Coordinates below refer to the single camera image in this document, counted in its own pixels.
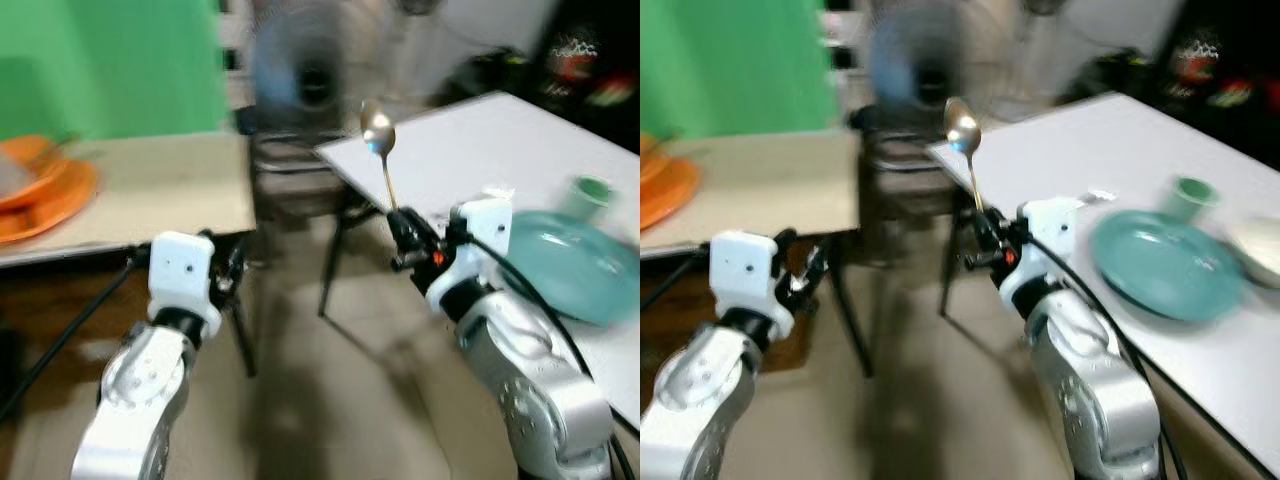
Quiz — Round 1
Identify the gold-handled metal spoon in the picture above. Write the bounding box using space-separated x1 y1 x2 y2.
944 97 987 214
359 98 402 214

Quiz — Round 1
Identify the checked fabric chair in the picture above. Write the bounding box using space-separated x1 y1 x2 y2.
858 108 1003 323
243 128 403 323

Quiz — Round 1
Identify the teal plate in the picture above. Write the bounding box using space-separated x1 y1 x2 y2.
498 209 641 328
1089 207 1248 324

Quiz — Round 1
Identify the orange plate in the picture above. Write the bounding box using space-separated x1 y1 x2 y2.
0 157 100 247
640 155 705 232

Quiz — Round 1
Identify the green cup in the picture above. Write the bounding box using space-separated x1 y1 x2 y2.
1159 175 1221 227
563 174 614 224

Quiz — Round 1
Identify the black electric fan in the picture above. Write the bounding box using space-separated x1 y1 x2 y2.
248 0 373 143
868 0 993 133

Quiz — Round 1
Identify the orange bowl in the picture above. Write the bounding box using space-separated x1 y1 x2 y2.
0 134 73 213
640 132 673 187

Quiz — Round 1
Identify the white bowl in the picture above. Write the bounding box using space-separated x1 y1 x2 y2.
1227 214 1280 293

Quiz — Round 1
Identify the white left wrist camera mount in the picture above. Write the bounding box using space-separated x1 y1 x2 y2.
147 231 224 338
709 229 798 343

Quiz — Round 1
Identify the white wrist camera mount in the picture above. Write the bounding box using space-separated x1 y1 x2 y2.
147 231 224 338
709 229 798 343
424 196 514 313
999 196 1088 313

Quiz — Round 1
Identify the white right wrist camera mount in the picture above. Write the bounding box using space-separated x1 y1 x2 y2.
999 196 1088 313
424 196 514 313

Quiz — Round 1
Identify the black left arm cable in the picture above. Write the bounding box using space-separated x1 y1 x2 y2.
640 263 717 313
0 260 153 423

